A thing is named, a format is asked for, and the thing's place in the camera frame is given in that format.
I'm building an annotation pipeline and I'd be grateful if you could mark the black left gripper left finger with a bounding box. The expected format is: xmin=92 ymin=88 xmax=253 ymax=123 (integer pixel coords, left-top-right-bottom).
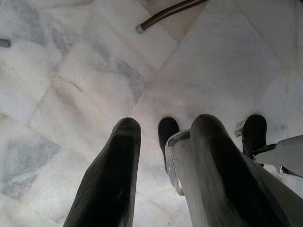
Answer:
xmin=62 ymin=117 xmax=142 ymax=227

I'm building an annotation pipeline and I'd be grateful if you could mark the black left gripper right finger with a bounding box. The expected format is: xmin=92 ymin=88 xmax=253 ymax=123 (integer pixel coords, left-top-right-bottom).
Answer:
xmin=184 ymin=114 xmax=294 ymax=227

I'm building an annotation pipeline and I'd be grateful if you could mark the robot left leg black foot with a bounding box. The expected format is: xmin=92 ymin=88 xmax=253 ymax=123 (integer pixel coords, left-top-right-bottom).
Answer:
xmin=158 ymin=117 xmax=192 ymax=196

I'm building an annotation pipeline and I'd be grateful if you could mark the robot leg black foot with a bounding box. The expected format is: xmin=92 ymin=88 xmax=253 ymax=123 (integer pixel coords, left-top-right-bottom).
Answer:
xmin=236 ymin=115 xmax=303 ymax=178
xmin=158 ymin=117 xmax=192 ymax=196

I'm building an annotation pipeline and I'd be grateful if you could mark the robot right leg black foot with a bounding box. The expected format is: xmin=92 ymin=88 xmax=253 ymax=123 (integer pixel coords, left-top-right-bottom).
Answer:
xmin=236 ymin=115 xmax=303 ymax=178

